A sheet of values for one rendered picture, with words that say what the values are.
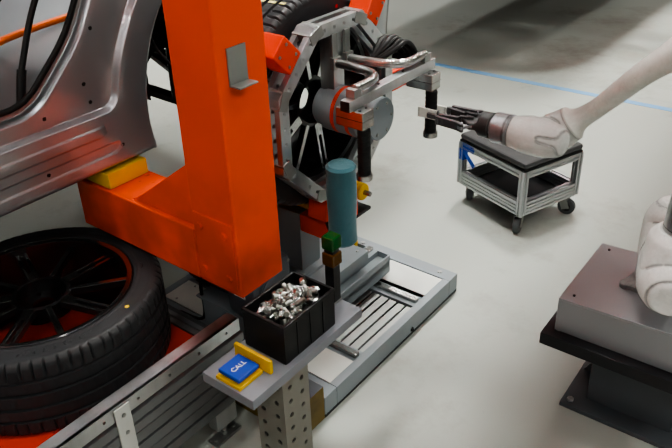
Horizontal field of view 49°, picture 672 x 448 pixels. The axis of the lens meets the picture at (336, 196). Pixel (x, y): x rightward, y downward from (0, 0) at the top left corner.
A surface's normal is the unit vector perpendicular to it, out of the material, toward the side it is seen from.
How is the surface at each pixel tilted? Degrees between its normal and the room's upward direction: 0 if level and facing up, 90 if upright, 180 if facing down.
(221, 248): 90
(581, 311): 90
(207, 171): 90
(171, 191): 90
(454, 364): 0
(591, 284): 2
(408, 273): 0
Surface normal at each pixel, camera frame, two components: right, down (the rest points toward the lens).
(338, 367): -0.03, -0.88
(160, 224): -0.61, 0.40
